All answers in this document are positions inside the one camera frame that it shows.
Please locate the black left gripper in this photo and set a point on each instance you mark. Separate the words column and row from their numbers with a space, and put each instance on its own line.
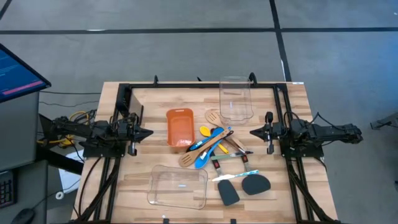
column 132, row 132

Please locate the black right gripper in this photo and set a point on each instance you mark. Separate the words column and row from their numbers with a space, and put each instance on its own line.
column 275, row 130

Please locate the orange plastic bin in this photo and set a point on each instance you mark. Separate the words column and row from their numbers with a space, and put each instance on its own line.
column 180, row 127

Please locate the small blue silicone spoon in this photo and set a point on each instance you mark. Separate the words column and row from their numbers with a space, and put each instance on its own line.
column 218, row 130

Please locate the light wooden slotted spatula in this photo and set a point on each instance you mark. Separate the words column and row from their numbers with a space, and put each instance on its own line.
column 213, row 117

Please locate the wooden slotted spoon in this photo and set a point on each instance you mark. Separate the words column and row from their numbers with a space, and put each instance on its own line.
column 188, row 159

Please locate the large blue silicone spoon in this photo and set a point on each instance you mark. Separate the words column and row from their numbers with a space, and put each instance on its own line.
column 201, row 161

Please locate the rectangular black spatula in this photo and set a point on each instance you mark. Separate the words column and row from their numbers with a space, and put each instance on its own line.
column 228, row 193

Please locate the large clear plastic bin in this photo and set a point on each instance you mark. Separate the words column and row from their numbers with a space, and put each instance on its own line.
column 177, row 199

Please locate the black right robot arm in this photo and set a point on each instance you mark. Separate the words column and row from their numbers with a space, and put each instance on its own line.
column 326, row 130

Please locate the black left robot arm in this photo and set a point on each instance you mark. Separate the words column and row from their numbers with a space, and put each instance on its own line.
column 93, row 129

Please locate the small clear plastic bin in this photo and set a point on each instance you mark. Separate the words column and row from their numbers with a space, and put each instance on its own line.
column 236, row 102

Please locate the round black spatula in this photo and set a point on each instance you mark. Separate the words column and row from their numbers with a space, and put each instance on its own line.
column 256, row 184

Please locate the yellow plastic spoon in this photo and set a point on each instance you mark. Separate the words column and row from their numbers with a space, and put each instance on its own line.
column 204, row 130

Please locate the white paper sheet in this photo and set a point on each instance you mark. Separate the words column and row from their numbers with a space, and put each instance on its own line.
column 70, row 180

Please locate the black desk brace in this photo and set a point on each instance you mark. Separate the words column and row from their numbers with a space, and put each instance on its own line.
column 59, row 160

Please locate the white tape roll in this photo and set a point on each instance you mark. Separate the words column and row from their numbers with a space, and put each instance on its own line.
column 57, row 195

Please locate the black floor stand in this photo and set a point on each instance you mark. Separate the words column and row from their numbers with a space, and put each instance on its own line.
column 384, row 124

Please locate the grey desk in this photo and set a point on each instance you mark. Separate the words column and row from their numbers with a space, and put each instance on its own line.
column 18, row 130

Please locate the computer monitor blue screen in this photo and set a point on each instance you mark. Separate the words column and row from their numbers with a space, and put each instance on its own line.
column 18, row 77

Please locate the black computer mouse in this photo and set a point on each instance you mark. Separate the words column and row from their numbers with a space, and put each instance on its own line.
column 23, row 216

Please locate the black keyboard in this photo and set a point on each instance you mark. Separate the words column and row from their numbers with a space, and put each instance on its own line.
column 7, row 189

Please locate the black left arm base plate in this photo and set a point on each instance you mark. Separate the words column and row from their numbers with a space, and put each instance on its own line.
column 105, row 152

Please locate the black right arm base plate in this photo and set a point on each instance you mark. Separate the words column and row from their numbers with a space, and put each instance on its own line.
column 304, row 152

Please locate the black aluminium table frame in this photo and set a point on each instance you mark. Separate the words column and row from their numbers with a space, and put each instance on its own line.
column 202, row 85

